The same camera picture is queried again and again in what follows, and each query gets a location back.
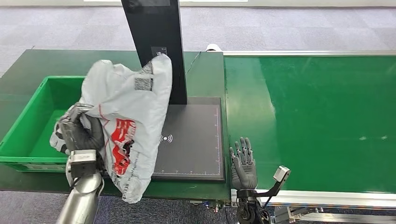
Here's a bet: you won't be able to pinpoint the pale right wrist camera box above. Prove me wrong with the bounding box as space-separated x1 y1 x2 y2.
255 165 292 199

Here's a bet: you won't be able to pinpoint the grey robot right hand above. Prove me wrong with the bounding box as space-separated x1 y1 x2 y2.
229 137 258 191

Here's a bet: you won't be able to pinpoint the black scanner post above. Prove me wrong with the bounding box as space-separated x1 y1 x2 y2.
120 0 188 106

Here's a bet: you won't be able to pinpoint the green plastic crate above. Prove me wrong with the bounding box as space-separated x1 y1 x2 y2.
0 76 86 173

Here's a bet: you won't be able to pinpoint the connectors under table edge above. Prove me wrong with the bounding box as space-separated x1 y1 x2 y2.
189 200 231 215

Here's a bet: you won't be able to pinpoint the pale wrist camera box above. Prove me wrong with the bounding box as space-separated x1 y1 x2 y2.
68 149 99 179
255 165 292 199

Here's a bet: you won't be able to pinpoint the white poly mailer package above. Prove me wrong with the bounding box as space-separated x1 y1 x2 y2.
49 54 173 204

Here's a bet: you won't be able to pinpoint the dark green table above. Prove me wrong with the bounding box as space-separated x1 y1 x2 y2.
0 49 232 201

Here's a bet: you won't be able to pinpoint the aluminium conveyor frame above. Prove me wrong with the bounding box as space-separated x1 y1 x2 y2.
222 50 396 224

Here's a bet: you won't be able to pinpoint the white crate label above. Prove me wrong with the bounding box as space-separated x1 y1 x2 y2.
22 163 67 173

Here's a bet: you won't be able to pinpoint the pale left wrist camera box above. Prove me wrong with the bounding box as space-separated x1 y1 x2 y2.
68 149 99 179

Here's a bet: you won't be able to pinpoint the green conveyor belt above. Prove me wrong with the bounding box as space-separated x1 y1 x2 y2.
224 55 396 194

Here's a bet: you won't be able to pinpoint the black scanner pad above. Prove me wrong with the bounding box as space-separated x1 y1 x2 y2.
151 97 226 182

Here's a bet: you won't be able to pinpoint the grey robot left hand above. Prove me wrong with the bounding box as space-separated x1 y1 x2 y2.
58 103 106 153

